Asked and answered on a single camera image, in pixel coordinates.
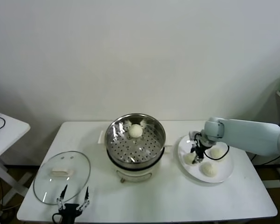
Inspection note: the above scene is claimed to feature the white round plate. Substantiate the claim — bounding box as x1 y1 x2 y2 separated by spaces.
177 134 235 183

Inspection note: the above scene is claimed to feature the white side table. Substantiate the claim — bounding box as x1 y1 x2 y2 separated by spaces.
0 109 31 206

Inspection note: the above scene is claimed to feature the cream electric cooker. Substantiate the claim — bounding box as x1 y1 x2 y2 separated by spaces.
98 130 174 184

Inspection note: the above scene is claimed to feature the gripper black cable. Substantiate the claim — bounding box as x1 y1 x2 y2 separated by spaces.
52 211 63 224
204 144 230 161

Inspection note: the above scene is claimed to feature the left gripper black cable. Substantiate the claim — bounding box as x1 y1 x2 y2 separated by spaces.
52 211 63 224

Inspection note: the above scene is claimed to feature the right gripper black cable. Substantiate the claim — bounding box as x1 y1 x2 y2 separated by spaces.
204 144 230 161

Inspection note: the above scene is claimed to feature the glass pot lid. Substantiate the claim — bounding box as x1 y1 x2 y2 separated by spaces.
33 151 91 206

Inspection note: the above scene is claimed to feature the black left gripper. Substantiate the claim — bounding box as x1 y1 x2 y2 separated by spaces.
56 184 91 224

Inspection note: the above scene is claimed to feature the stainless steel steamer basket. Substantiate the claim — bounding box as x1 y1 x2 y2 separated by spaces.
105 113 167 164

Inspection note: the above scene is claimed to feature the white steamed baozi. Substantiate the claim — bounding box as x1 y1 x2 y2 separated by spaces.
184 153 196 166
201 162 218 177
127 124 143 139
210 148 226 162

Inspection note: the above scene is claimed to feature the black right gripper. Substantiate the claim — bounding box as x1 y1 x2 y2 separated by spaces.
190 132 213 166

